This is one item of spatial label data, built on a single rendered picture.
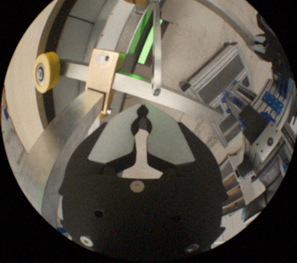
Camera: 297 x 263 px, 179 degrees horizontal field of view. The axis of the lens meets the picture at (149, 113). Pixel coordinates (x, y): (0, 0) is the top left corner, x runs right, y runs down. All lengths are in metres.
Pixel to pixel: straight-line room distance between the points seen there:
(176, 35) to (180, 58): 0.24
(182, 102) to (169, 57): 0.87
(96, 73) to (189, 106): 0.18
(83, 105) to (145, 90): 0.10
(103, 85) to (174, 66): 0.93
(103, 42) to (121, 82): 0.29
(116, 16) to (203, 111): 0.44
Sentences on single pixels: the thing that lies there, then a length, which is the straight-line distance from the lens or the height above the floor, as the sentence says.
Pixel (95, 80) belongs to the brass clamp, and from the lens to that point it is 0.19.
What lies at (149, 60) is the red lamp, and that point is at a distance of 0.33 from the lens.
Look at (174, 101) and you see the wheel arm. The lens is 0.20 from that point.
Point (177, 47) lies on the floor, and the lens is 1.07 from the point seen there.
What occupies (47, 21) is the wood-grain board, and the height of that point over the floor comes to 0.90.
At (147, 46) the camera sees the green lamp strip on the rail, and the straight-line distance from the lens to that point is 0.33.
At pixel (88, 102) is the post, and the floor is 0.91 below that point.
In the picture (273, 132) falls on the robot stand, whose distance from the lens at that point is 0.47.
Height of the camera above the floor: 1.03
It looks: 59 degrees down
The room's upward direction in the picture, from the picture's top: 178 degrees clockwise
